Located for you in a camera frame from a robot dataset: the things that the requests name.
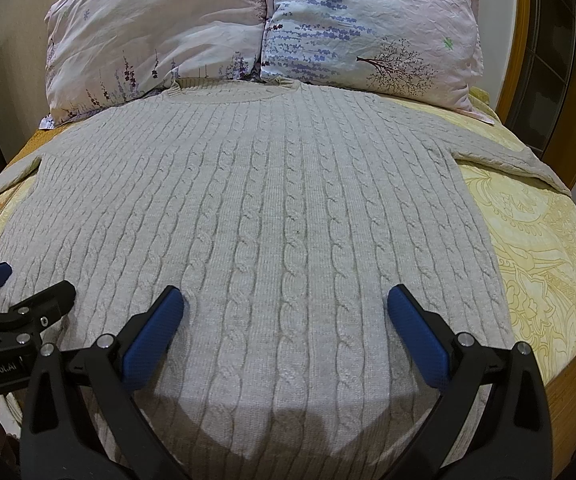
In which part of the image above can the beige cable knit sweater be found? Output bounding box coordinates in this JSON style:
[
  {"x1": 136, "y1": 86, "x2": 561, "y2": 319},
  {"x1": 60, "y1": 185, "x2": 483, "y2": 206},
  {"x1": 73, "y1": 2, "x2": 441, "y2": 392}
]
[{"x1": 0, "y1": 77, "x2": 573, "y2": 480}]

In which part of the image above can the yellow patterned bedsheet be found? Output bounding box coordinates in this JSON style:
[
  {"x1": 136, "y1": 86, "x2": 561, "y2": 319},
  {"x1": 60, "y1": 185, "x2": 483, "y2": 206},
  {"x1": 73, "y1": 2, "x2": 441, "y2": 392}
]
[{"x1": 0, "y1": 86, "x2": 576, "y2": 476}]

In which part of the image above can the pink floral pillow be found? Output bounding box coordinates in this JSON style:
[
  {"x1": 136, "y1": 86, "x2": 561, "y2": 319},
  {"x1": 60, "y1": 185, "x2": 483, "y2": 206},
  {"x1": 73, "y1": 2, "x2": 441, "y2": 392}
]
[{"x1": 45, "y1": 0, "x2": 266, "y2": 126}]

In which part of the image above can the blue floral tree pillow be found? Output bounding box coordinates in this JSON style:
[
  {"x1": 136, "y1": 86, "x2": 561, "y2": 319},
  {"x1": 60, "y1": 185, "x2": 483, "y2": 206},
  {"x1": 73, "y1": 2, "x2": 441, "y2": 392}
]
[{"x1": 261, "y1": 0, "x2": 488, "y2": 122}]

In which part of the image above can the wooden headboard frame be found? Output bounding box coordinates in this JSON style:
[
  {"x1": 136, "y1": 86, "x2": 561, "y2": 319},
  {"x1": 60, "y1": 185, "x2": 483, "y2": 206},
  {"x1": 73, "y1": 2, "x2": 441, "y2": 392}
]
[{"x1": 478, "y1": 0, "x2": 576, "y2": 186}]

